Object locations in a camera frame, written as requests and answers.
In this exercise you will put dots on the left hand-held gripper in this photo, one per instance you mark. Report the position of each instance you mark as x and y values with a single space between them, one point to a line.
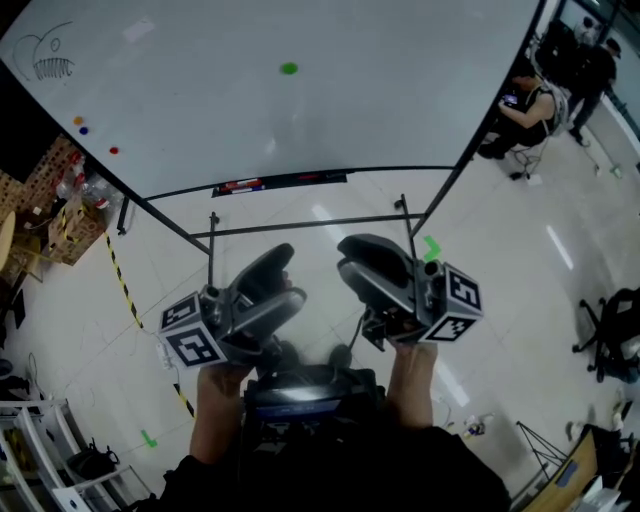
200 330

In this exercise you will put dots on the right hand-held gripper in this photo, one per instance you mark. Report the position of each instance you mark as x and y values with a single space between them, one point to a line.
440 305

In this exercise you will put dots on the large white whiteboard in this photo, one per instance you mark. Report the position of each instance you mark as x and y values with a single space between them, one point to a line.
210 110

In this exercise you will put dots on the green round magnet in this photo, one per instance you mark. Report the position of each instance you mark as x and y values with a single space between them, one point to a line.
289 68

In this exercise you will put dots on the person's left forearm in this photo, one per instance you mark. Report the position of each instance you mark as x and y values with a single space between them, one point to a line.
215 415

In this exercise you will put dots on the person's right forearm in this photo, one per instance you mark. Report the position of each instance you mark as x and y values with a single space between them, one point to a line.
411 385

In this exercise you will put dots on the blue whiteboard marker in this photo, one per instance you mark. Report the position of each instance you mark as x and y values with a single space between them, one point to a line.
246 189

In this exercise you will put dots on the red whiteboard marker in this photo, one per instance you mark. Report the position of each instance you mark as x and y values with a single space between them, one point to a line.
242 183

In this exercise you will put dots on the black marker tray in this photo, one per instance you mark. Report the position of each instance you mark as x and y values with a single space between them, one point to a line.
300 180

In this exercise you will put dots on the black chest-mounted device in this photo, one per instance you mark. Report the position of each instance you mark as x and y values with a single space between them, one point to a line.
305 400

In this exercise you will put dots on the yellow black hazard tape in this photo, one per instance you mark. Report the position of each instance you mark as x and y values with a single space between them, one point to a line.
125 290

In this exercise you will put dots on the green floor tape mark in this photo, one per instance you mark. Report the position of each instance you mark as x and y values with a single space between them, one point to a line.
148 439

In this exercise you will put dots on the person's black shirt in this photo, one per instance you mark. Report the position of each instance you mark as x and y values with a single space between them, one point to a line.
380 475

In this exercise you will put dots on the brown cardboard box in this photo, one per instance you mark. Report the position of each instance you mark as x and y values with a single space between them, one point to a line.
75 235

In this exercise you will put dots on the pile of plastic bottles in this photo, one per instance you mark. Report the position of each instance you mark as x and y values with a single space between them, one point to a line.
85 185

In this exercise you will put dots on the black tripod stand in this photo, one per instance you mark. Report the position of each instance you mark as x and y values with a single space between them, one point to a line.
537 445

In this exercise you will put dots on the black office chair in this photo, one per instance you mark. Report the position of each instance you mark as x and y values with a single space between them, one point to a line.
615 330

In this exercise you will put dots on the black bag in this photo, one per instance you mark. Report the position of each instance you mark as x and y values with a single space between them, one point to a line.
92 460

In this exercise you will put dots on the round wooden table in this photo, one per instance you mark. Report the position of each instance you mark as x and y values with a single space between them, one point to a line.
6 240

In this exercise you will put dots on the white metal shelf rack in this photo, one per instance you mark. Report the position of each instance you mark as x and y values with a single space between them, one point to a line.
45 450

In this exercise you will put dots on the wooden desk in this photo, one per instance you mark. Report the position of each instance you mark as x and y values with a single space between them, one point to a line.
565 480

